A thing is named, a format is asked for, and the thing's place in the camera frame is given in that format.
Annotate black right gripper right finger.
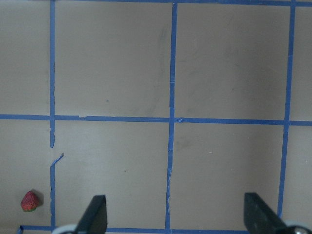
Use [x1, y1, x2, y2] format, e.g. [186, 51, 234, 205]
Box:
[244, 193, 287, 234]

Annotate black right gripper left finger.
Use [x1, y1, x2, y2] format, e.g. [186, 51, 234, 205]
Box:
[76, 195, 108, 234]

